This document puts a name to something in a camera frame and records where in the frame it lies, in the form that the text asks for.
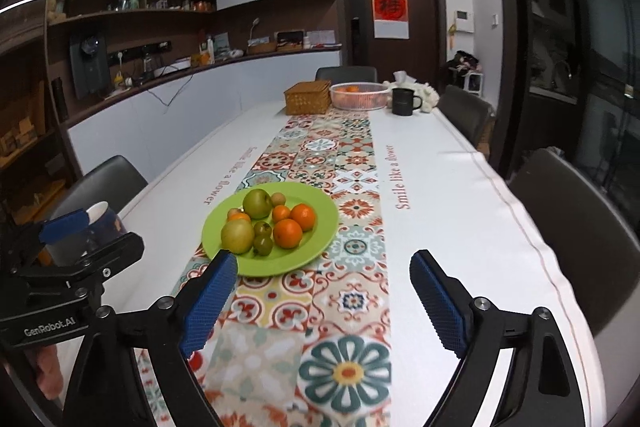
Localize white lower cabinets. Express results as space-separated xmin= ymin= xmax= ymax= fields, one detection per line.
xmin=66 ymin=49 xmax=343 ymax=182

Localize person's left hand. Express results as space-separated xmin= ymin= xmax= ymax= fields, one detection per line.
xmin=37 ymin=346 xmax=64 ymax=401

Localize green plate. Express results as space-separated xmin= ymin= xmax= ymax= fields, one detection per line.
xmin=201 ymin=181 xmax=339 ymax=278

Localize patterned table runner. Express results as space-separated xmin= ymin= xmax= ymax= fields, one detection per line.
xmin=135 ymin=112 xmax=393 ymax=427

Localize black wall water dispenser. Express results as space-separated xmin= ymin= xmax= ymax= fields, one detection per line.
xmin=69 ymin=29 xmax=110 ymax=100

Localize thin dark cable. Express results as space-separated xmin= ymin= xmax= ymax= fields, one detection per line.
xmin=147 ymin=72 xmax=196 ymax=106

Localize white plastic basket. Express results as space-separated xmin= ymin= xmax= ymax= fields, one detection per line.
xmin=329 ymin=82 xmax=391 ymax=110

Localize dark grey chair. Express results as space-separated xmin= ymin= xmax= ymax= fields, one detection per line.
xmin=507 ymin=148 xmax=640 ymax=368
xmin=437 ymin=84 xmax=493 ymax=148
xmin=316 ymin=66 xmax=378 ymax=84
xmin=50 ymin=155 xmax=149 ymax=223

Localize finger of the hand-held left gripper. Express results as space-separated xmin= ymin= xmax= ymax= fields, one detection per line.
xmin=20 ymin=232 xmax=146 ymax=303
xmin=0 ymin=209 xmax=90 ymax=275

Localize wicker basket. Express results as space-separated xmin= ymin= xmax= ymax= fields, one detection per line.
xmin=284 ymin=81 xmax=333 ymax=115

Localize black bag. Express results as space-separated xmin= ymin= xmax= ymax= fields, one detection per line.
xmin=442 ymin=51 xmax=481 ymax=80

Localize black thermos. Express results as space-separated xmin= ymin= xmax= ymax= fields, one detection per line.
xmin=51 ymin=77 xmax=68 ymax=122

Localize red and white wall poster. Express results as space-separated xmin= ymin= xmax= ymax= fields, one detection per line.
xmin=371 ymin=0 xmax=410 ymax=40

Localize large orange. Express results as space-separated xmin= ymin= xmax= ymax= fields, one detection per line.
xmin=291 ymin=203 xmax=317 ymax=232
xmin=272 ymin=218 xmax=304 ymax=249

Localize black mug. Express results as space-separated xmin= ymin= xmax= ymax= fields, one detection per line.
xmin=391 ymin=88 xmax=423 ymax=116

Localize large yellow-green pear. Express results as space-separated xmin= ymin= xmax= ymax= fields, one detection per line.
xmin=221 ymin=219 xmax=256 ymax=255

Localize green apple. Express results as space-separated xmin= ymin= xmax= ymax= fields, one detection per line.
xmin=242 ymin=188 xmax=273 ymax=219

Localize white stool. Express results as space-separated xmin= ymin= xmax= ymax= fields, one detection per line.
xmin=462 ymin=72 xmax=486 ymax=95

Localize white crumpled cloth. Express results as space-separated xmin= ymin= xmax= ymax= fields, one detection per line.
xmin=382 ymin=71 xmax=440 ymax=114

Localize black box with orange print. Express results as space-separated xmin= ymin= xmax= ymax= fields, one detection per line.
xmin=276 ymin=29 xmax=306 ymax=51

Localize black power strip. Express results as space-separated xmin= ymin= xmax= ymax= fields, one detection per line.
xmin=107 ymin=41 xmax=172 ymax=58

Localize navy blue mug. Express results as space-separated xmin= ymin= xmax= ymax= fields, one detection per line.
xmin=47 ymin=201 xmax=126 ymax=265

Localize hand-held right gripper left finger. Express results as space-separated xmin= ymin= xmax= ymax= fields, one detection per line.
xmin=60 ymin=249 xmax=239 ymax=427

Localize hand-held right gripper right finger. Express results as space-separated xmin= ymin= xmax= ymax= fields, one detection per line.
xmin=409 ymin=249 xmax=586 ymax=427

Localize white papers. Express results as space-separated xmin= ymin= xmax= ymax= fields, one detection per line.
xmin=306 ymin=29 xmax=336 ymax=48

